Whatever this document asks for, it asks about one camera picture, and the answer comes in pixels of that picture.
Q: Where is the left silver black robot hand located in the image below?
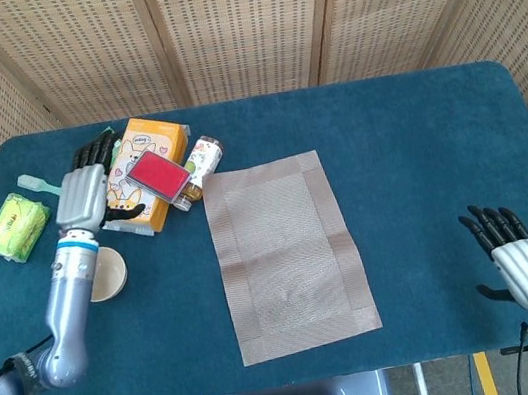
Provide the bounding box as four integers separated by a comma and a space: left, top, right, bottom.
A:
42, 127, 150, 238

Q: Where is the white bowl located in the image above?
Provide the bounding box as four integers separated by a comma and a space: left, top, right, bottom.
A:
81, 244, 133, 305

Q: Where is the brown woven placemat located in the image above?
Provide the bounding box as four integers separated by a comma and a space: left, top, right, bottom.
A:
198, 143, 388, 370

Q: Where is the mint green brush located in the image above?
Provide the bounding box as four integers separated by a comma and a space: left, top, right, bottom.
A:
15, 168, 65, 205

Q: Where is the green yellow wipes pack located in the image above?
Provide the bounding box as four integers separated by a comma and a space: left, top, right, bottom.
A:
0, 186, 59, 267

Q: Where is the red flat case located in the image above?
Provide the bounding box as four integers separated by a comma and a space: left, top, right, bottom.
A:
121, 144, 195, 212

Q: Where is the orange corgi tissue pack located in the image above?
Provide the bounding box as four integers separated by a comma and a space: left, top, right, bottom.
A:
87, 109, 208, 245

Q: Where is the tea bottle with label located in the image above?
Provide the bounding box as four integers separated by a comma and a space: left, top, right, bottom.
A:
161, 132, 235, 215

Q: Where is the white table leg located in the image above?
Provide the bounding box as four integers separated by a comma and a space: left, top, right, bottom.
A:
411, 361, 433, 395

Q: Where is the blue felt table cover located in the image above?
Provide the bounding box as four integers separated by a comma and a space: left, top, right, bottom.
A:
0, 50, 528, 395

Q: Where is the bamboo folding screen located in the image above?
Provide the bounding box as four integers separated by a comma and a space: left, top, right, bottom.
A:
0, 0, 528, 324

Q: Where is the black table edge bracket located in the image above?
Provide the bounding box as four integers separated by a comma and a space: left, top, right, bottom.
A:
499, 343, 528, 358

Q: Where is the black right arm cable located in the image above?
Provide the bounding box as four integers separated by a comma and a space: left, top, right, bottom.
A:
504, 320, 528, 395

